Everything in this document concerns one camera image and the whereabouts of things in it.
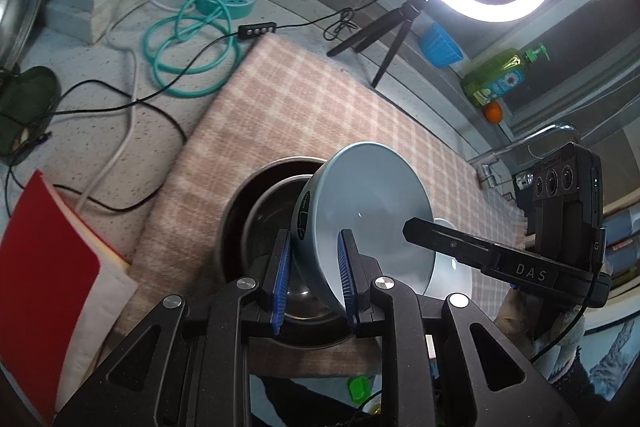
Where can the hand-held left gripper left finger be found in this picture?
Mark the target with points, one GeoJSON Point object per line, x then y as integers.
{"type": "Point", "coordinates": [281, 277]}

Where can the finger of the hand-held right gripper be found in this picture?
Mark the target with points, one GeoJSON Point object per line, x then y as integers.
{"type": "Point", "coordinates": [500, 259]}

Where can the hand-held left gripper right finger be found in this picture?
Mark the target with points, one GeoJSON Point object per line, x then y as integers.
{"type": "Point", "coordinates": [346, 279]}

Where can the small stainless steel bowl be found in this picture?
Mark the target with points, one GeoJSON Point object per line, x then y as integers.
{"type": "Point", "coordinates": [265, 227]}

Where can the light blue bowl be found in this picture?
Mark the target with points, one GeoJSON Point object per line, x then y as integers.
{"type": "Point", "coordinates": [370, 192]}

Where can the person's right forearm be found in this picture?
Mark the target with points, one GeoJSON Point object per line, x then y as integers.
{"type": "Point", "coordinates": [555, 357]}

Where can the person's right hand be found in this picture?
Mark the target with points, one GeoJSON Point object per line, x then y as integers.
{"type": "Point", "coordinates": [512, 314]}

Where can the white bowl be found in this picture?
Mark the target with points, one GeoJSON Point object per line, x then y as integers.
{"type": "Point", "coordinates": [450, 278]}

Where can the chrome faucet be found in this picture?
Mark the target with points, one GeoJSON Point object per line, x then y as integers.
{"type": "Point", "coordinates": [525, 139]}

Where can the orange fruit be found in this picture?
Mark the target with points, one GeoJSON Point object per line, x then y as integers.
{"type": "Point", "coordinates": [493, 112]}

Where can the green soap pump bottle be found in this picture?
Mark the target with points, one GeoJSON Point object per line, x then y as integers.
{"type": "Point", "coordinates": [495, 79]}

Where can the pink plaid cloth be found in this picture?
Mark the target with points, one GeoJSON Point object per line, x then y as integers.
{"type": "Point", "coordinates": [300, 107]}

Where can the blue ribbed cup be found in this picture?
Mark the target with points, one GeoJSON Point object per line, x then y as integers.
{"type": "Point", "coordinates": [440, 47]}

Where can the red notebook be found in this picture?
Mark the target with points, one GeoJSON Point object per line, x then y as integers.
{"type": "Point", "coordinates": [45, 267]}

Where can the black tripod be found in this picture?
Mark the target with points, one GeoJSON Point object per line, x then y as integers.
{"type": "Point", "coordinates": [365, 37]}

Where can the dark green object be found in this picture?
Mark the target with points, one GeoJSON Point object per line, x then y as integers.
{"type": "Point", "coordinates": [27, 102]}

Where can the metal lid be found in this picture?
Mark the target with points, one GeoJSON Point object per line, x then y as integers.
{"type": "Point", "coordinates": [20, 7]}

